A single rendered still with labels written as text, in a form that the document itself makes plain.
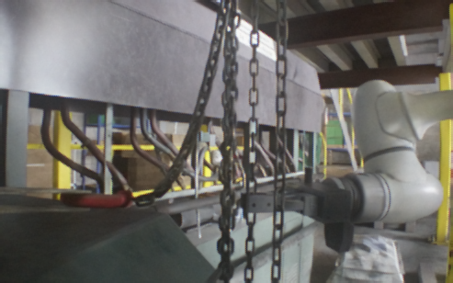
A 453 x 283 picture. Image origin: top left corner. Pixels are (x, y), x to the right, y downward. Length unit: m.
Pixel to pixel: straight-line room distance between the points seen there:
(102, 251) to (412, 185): 0.51
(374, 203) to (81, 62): 0.70
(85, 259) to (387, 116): 0.54
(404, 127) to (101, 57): 0.71
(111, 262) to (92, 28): 0.66
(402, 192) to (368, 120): 0.15
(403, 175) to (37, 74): 0.76
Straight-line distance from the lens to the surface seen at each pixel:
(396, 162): 0.62
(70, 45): 0.82
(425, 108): 0.65
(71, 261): 0.27
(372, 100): 0.66
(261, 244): 1.48
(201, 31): 1.18
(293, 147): 2.12
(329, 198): 0.48
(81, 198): 0.38
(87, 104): 1.23
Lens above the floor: 0.93
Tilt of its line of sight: 1 degrees up
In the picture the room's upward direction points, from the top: 1 degrees clockwise
